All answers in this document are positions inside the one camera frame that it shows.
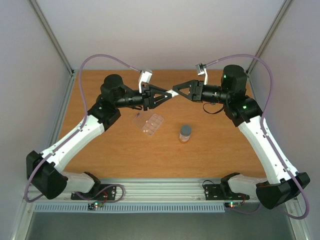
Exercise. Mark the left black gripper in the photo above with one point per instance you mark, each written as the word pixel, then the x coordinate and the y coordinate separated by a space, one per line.
pixel 148 92

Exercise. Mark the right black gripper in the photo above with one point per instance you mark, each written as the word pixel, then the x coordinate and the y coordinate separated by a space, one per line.
pixel 195 95

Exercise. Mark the clear plastic pill organizer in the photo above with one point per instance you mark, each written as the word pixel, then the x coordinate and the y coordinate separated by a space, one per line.
pixel 143 116

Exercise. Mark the orange pill bottle grey cap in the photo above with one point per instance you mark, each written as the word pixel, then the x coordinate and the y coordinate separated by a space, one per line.
pixel 185 133

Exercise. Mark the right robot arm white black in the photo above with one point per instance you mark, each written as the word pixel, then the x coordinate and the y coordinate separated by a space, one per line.
pixel 282 182

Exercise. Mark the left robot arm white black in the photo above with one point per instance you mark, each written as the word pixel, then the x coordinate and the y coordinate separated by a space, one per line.
pixel 45 170

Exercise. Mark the right small circuit board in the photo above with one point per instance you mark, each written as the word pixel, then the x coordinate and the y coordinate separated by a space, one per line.
pixel 233 204

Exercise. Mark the small circuit board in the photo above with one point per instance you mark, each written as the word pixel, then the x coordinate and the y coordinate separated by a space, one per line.
pixel 233 204
pixel 96 205

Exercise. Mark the left small circuit board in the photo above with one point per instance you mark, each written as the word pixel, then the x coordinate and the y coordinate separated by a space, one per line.
pixel 96 205

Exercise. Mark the left aluminium corner post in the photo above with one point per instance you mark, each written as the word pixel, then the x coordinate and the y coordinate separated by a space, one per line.
pixel 48 30

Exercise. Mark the aluminium corner post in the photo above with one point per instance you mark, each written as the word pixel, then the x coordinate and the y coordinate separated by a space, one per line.
pixel 285 6
pixel 48 30

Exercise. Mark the aluminium front frame rail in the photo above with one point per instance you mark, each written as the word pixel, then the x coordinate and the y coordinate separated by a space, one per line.
pixel 139 190

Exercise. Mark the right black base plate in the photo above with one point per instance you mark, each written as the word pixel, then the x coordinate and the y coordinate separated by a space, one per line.
pixel 216 191

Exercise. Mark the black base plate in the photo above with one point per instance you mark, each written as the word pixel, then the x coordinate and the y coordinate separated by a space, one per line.
pixel 107 192
pixel 216 191

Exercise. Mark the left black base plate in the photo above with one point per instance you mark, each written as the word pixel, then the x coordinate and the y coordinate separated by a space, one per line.
pixel 107 192

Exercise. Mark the right aluminium corner post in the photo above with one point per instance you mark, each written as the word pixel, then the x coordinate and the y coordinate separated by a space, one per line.
pixel 285 6

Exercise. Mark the grey slotted cable duct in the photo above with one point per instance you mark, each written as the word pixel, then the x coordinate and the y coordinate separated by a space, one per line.
pixel 130 208

